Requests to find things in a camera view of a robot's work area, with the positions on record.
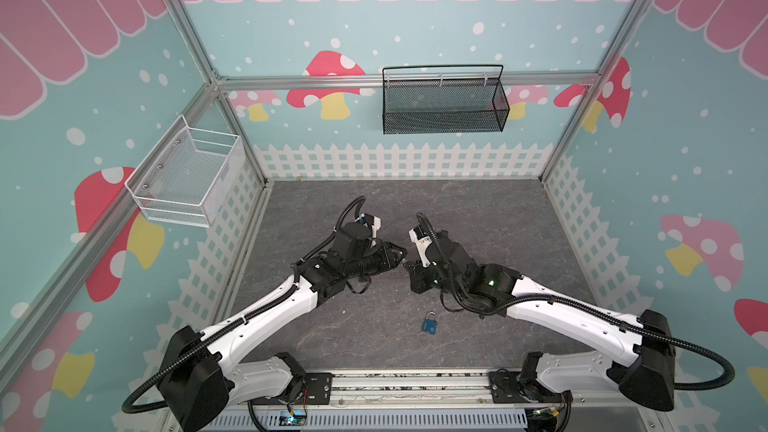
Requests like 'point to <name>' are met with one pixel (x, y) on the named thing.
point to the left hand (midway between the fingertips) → (404, 260)
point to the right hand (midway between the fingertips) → (403, 266)
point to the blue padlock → (430, 326)
